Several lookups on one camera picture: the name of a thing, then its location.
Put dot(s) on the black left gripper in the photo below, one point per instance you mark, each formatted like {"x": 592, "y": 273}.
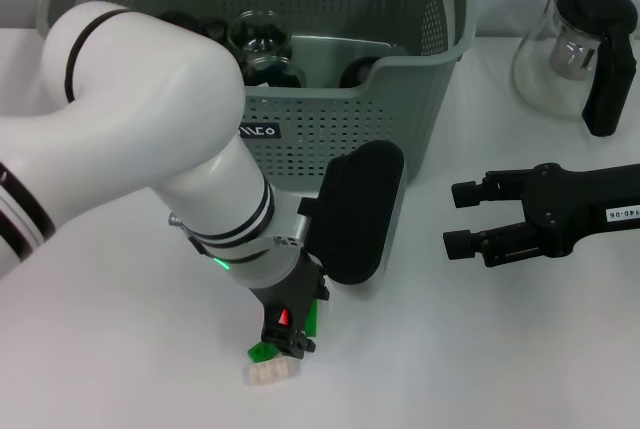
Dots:
{"x": 295, "y": 286}

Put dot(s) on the glass teacup black holder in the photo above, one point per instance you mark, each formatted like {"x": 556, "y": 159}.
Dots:
{"x": 260, "y": 34}
{"x": 275, "y": 74}
{"x": 357, "y": 71}

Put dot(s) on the green toy brick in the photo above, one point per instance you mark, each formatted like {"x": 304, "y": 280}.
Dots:
{"x": 312, "y": 321}
{"x": 260, "y": 353}

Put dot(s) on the grey perforated storage bin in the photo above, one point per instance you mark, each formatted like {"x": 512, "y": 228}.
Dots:
{"x": 350, "y": 149}

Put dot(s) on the black clay teapot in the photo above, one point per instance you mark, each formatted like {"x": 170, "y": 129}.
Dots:
{"x": 172, "y": 18}

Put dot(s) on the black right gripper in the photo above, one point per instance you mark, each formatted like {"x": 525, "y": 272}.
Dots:
{"x": 575, "y": 204}

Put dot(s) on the white translucent toy brick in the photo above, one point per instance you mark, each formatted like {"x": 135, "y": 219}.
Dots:
{"x": 270, "y": 373}

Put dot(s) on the bright red translucent brick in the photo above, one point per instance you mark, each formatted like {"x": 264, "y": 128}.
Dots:
{"x": 284, "y": 318}

